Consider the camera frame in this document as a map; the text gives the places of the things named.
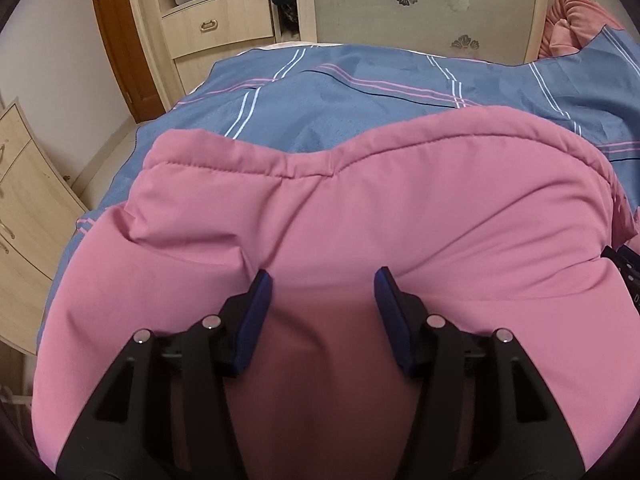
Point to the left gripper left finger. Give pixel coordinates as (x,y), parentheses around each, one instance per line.
(160,411)

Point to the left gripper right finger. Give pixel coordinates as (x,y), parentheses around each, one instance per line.
(484,410)

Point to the pink and cream hooded jacket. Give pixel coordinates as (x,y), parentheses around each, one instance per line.
(492,216)

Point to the blue plaid duvet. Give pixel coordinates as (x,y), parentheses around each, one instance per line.
(303,100)

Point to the light wood side cabinet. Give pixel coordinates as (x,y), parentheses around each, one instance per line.
(38,212)

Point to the pink quilt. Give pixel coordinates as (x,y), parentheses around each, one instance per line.
(571,24)

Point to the wardrobe with frosted sliding doors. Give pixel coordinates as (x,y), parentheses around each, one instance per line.
(182,40)

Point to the brown wooden door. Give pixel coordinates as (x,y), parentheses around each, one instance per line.
(124,51)

